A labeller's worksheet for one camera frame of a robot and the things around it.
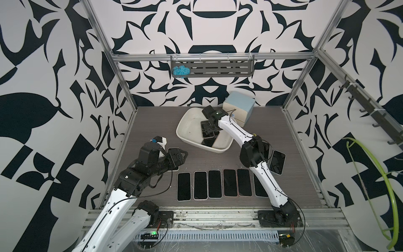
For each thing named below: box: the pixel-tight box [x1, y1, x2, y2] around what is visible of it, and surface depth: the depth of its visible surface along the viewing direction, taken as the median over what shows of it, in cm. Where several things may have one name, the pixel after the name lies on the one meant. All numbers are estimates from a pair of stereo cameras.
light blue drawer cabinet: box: [222, 90, 256, 128], surface depth 105 cm
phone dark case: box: [223, 168, 239, 198], surface depth 86 cm
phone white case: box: [193, 170, 209, 201], surface depth 86 cm
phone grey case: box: [207, 169, 223, 199], surface depth 86 cm
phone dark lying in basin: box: [201, 135, 218, 148], surface depth 104 cm
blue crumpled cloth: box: [172, 65, 191, 79], surface depth 93 cm
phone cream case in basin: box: [202, 131, 216, 140], surface depth 102 cm
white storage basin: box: [175, 107, 235, 154], surface depth 106 cm
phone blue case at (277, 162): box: [269, 149, 287, 176], surface depth 95 cm
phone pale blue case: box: [176, 172, 192, 202], surface depth 87 cm
